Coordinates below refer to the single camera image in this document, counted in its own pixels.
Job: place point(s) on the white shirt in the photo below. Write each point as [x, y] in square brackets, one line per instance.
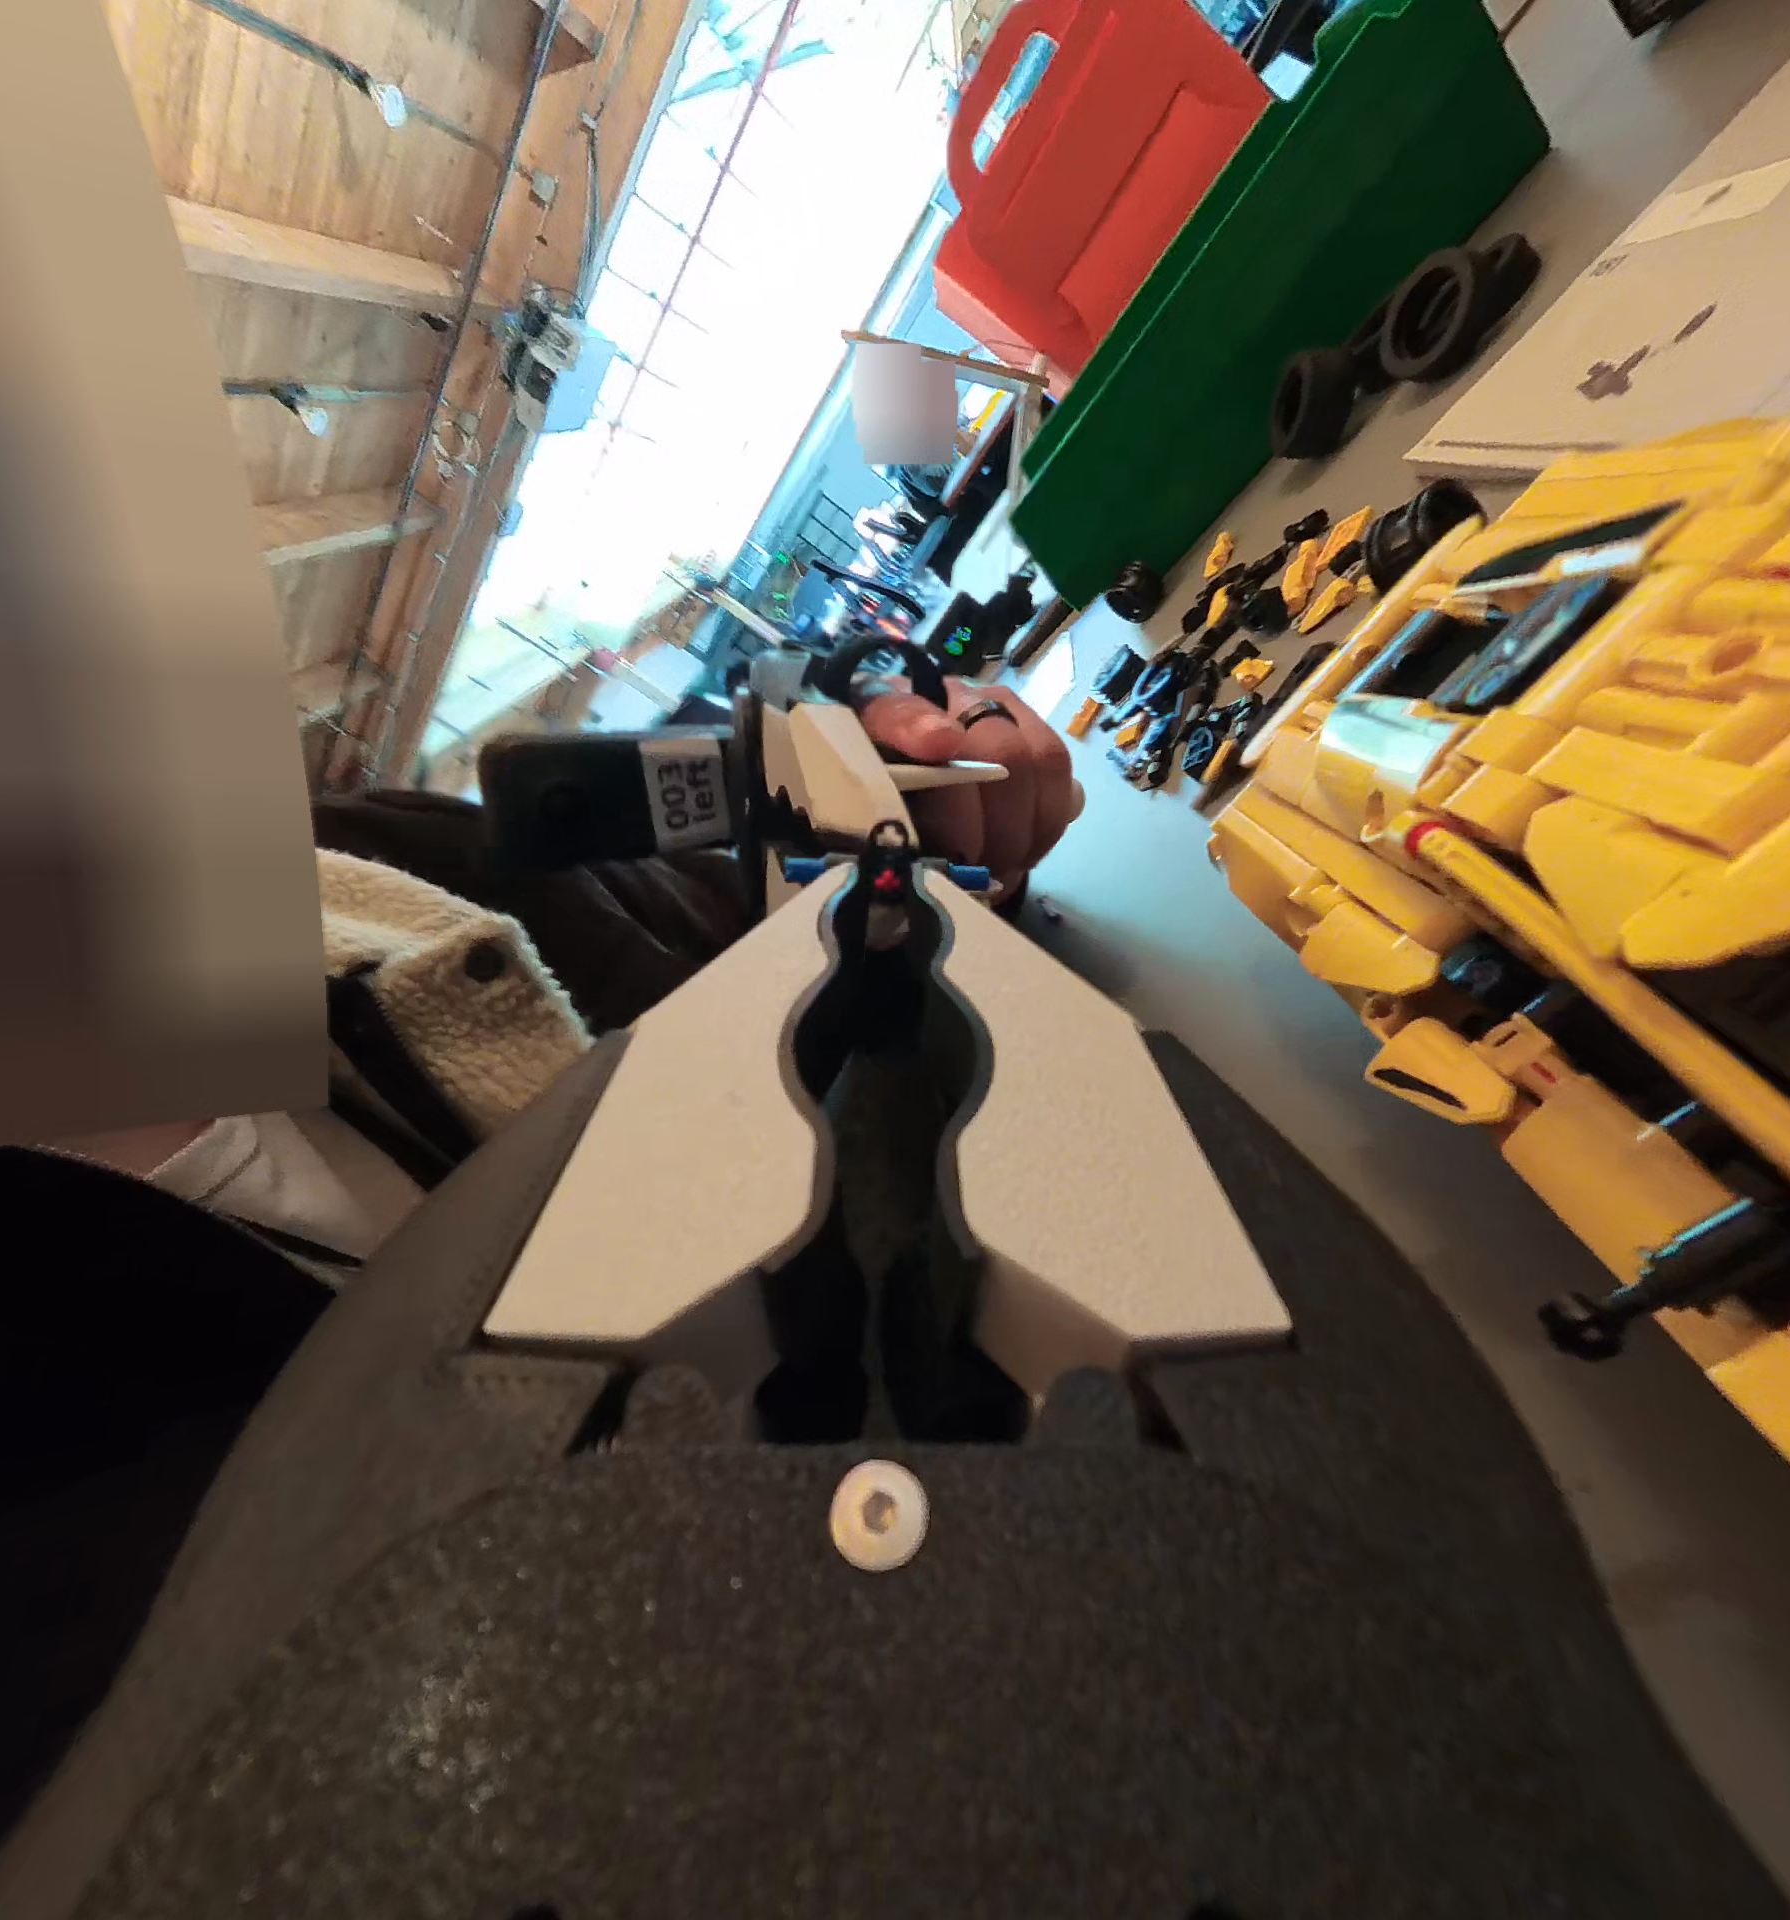
[280, 1185]

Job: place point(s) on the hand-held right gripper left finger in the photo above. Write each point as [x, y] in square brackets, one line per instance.
[654, 1185]

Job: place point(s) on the yellow toy brick car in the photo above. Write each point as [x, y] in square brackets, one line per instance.
[1660, 720]

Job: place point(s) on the black toy wheel rim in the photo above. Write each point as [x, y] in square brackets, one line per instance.
[1421, 533]

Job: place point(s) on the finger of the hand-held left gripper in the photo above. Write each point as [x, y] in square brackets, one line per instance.
[843, 774]

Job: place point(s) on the black device with green lights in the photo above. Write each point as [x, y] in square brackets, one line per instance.
[981, 631]

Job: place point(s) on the building instruction booklet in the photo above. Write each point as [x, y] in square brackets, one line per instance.
[1779, 300]

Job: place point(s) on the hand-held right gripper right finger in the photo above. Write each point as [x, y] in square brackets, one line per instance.
[1120, 1185]

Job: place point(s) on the red cardboard carrier box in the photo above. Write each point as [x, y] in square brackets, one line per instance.
[1105, 181]

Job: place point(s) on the small black brick assembly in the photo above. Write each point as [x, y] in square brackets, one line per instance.
[884, 863]

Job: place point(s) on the pile of black yellow bricks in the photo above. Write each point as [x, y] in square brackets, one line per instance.
[1210, 677]

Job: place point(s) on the person's left forearm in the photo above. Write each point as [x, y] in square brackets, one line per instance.
[640, 930]

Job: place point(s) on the person's left hand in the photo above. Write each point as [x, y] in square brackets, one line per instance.
[1015, 811]

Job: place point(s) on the green plastic bin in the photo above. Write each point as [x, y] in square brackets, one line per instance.
[1253, 300]

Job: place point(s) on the black rubber toy tire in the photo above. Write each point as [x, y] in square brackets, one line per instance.
[1312, 405]
[1136, 594]
[1434, 316]
[1510, 273]

